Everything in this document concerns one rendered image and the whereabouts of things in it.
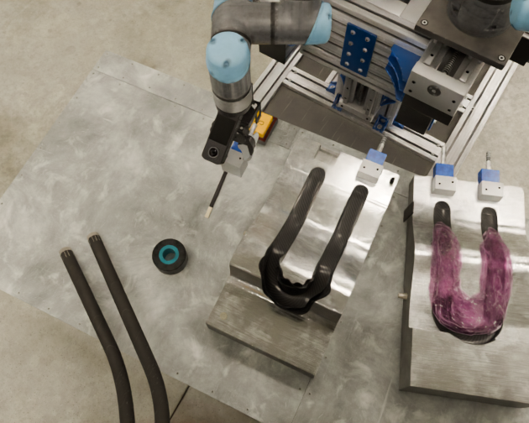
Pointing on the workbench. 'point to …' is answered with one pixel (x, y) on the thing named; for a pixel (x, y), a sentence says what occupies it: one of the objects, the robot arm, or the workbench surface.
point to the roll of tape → (170, 253)
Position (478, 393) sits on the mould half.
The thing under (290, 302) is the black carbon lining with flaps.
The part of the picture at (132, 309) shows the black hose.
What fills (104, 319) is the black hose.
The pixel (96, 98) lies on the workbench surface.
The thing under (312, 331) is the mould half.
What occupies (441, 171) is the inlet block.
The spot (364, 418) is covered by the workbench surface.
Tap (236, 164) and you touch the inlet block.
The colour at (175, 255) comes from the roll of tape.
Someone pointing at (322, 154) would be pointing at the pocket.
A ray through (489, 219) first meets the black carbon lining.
